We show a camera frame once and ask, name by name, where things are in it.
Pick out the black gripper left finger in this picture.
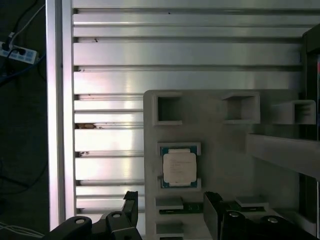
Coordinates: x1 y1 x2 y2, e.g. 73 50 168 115
48 191 145 240

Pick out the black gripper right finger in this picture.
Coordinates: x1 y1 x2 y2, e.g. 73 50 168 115
203 191 320 240

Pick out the silver CPU green edge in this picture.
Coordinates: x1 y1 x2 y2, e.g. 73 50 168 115
161 146 198 189

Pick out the green RAM stick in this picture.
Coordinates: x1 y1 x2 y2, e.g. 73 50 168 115
159 202 266 215

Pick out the grey plastic parts rack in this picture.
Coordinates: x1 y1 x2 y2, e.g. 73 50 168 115
143 89 320 240

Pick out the white power strip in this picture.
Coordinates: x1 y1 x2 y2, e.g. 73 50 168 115
0 41 40 63

